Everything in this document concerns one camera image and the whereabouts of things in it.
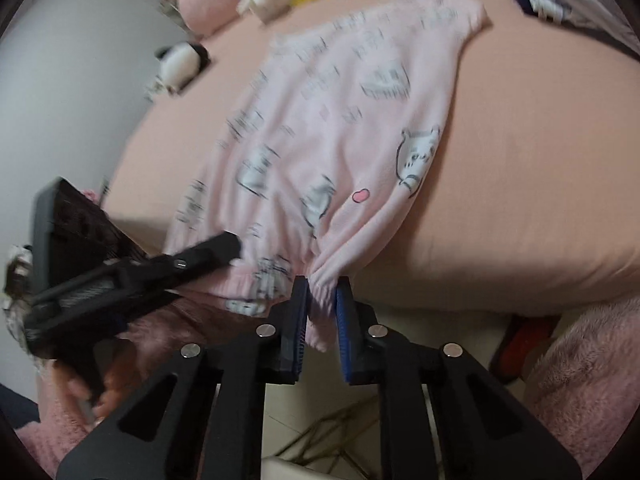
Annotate floral patterned cloth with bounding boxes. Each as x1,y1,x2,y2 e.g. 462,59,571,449
2,242,36,331

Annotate dark blue cloth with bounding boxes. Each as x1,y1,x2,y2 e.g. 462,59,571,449
0,382,41,428

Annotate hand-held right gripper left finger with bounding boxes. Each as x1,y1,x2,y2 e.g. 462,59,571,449
56,275,310,480

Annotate person's left hand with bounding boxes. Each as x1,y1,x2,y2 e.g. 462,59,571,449
56,344,152,424

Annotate red object under bed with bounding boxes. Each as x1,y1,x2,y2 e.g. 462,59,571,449
490,314,558,386

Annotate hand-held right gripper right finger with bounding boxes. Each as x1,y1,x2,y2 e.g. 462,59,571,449
336,280,583,480

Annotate olive wire rack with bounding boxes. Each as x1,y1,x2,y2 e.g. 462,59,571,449
280,397,383,478

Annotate pink sheeted bed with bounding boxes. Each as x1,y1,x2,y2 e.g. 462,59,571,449
102,0,640,321

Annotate pink cartoon print pants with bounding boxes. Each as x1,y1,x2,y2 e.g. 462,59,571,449
162,0,493,353

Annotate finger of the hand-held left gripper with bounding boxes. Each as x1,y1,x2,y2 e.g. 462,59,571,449
144,231,243,294

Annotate panda plush toy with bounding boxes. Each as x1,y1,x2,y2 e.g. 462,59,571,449
145,41,211,102

